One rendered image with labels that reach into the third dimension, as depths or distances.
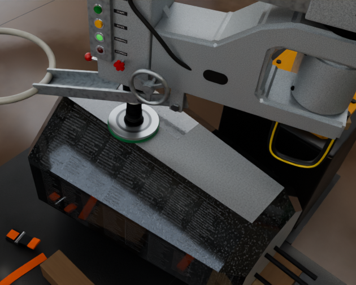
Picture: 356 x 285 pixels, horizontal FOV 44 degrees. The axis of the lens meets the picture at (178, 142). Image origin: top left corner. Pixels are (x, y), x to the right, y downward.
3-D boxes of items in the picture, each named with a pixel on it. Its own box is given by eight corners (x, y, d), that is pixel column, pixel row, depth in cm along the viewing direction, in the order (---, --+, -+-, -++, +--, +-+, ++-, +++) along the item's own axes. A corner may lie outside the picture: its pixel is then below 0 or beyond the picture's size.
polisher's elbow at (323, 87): (295, 71, 152) (313, 22, 137) (351, 87, 149) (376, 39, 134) (284, 105, 140) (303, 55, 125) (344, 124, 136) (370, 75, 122)
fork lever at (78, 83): (201, 82, 171) (199, 72, 167) (185, 115, 158) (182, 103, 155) (56, 72, 196) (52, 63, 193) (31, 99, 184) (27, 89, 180)
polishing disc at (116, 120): (101, 111, 188) (101, 108, 187) (147, 99, 195) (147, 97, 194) (118, 146, 176) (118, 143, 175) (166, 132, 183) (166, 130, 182)
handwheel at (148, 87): (176, 95, 157) (180, 61, 145) (166, 113, 150) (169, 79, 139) (138, 83, 159) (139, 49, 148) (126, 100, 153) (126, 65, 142)
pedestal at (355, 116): (255, 126, 309) (283, 38, 254) (339, 178, 285) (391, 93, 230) (198, 181, 273) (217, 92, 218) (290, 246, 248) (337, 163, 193)
